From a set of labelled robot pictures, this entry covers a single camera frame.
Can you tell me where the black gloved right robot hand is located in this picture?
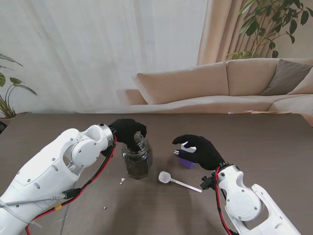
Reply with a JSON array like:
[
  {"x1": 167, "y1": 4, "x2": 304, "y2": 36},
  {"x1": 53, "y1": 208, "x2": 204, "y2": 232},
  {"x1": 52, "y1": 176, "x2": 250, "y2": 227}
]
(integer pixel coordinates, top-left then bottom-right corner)
[{"x1": 172, "y1": 134, "x2": 226, "y2": 171}]

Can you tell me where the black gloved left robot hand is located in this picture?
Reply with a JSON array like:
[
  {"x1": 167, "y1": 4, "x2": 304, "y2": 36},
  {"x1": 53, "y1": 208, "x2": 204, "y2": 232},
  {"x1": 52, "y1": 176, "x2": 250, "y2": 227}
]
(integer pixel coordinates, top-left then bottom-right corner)
[{"x1": 108, "y1": 118, "x2": 148, "y2": 151}]

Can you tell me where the white square jar lid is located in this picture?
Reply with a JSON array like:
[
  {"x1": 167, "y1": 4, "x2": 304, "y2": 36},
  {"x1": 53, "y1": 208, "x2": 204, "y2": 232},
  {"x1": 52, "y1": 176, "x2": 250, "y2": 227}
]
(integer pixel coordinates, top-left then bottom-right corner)
[{"x1": 180, "y1": 141, "x2": 197, "y2": 154}]

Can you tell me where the clear glass jar lid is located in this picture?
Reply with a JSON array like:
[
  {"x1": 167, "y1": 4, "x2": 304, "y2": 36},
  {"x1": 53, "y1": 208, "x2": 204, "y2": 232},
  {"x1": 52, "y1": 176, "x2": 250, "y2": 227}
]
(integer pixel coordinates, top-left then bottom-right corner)
[{"x1": 133, "y1": 133, "x2": 149, "y2": 152}]

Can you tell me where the purple square coffee jar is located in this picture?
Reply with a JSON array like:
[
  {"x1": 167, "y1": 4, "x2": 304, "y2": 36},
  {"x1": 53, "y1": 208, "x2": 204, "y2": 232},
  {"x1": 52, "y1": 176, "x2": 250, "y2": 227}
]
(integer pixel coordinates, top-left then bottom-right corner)
[{"x1": 178, "y1": 156, "x2": 196, "y2": 170}]

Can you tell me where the glass jar of coffee beans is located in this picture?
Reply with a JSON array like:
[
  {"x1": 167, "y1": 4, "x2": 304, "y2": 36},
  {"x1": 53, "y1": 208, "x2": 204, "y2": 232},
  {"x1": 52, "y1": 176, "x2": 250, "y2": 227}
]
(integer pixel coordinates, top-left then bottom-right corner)
[{"x1": 121, "y1": 143, "x2": 153, "y2": 180}]

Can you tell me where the white plastic measuring spoon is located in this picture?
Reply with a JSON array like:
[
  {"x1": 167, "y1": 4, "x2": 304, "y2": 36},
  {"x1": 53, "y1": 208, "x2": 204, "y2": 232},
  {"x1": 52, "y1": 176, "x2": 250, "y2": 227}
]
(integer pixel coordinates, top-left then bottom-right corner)
[{"x1": 158, "y1": 171, "x2": 203, "y2": 193}]

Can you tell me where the beige sofa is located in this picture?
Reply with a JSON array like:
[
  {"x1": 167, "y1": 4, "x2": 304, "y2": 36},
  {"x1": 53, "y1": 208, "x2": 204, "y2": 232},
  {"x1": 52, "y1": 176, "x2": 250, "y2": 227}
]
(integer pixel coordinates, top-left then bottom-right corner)
[{"x1": 126, "y1": 58, "x2": 313, "y2": 121}]

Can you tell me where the white sheer curtain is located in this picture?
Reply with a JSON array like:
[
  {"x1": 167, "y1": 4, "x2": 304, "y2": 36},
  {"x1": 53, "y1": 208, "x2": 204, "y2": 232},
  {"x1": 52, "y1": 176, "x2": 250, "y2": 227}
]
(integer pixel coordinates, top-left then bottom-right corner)
[{"x1": 0, "y1": 0, "x2": 209, "y2": 115}]

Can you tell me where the grey sofa cushion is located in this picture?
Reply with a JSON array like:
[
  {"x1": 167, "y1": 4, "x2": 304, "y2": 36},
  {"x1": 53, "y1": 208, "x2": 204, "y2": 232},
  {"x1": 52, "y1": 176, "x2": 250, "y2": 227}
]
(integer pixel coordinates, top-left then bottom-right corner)
[{"x1": 260, "y1": 58, "x2": 313, "y2": 96}]

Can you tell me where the beige sofa cushion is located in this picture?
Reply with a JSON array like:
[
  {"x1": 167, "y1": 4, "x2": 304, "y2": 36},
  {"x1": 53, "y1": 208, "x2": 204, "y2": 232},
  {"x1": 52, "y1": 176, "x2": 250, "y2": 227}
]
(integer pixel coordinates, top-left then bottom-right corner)
[{"x1": 287, "y1": 72, "x2": 313, "y2": 95}]

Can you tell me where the broad leaf green houseplant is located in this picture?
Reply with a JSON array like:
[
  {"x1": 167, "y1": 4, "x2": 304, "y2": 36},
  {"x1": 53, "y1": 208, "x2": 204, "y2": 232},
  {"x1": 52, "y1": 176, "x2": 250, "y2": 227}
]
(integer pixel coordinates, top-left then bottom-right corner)
[{"x1": 0, "y1": 52, "x2": 38, "y2": 120}]

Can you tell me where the beige pleated curtain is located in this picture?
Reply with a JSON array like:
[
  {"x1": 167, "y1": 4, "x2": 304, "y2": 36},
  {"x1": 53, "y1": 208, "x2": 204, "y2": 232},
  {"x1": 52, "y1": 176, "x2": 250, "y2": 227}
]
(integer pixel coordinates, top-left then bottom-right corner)
[{"x1": 197, "y1": 0, "x2": 313, "y2": 66}]

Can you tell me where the tall dark green leafy plant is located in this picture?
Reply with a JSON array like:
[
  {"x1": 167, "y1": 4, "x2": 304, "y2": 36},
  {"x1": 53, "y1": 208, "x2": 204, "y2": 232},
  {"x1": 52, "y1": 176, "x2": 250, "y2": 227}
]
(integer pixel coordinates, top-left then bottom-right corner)
[{"x1": 224, "y1": 0, "x2": 310, "y2": 61}]

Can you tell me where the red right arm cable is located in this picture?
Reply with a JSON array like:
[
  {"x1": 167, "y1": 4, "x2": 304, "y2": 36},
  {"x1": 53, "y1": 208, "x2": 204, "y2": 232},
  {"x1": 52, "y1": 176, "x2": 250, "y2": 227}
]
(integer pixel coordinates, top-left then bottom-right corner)
[{"x1": 214, "y1": 167, "x2": 237, "y2": 235}]

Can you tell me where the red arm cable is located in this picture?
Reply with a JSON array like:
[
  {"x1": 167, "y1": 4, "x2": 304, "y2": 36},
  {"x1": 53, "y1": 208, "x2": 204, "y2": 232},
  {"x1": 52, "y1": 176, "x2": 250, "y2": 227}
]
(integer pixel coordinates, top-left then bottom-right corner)
[
  {"x1": 25, "y1": 134, "x2": 118, "y2": 235},
  {"x1": 214, "y1": 167, "x2": 237, "y2": 235}
]

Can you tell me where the red left arm cable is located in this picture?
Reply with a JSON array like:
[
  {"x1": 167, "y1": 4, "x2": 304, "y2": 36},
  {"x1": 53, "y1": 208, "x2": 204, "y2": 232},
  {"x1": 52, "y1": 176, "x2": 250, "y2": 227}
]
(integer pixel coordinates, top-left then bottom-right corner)
[{"x1": 25, "y1": 134, "x2": 118, "y2": 235}]

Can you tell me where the grey left arm cable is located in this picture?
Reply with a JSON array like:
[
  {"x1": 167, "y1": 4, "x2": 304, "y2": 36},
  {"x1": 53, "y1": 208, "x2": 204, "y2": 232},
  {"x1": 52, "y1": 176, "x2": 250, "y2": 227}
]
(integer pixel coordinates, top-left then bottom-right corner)
[{"x1": 4, "y1": 188, "x2": 83, "y2": 205}]

